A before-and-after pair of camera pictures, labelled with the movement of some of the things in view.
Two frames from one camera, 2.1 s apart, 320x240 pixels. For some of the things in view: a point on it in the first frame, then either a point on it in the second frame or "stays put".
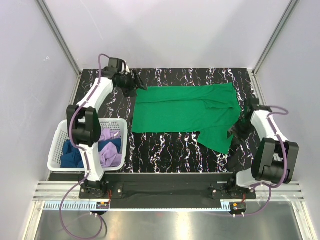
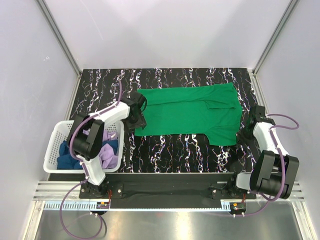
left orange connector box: (102, 205) stays put
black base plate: (166, 191) stays put
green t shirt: (211, 109) stays put
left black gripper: (130, 91) -> (140, 123)
